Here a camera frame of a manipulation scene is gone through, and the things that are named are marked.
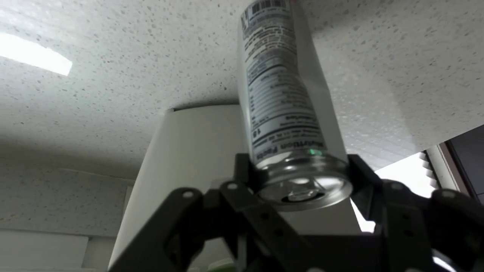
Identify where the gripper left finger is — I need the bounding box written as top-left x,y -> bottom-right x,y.
109,153 -> 314,272

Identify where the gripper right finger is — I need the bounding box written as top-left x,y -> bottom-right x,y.
346,154 -> 484,272

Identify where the silver drink can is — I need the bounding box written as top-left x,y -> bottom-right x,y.
236,0 -> 354,212

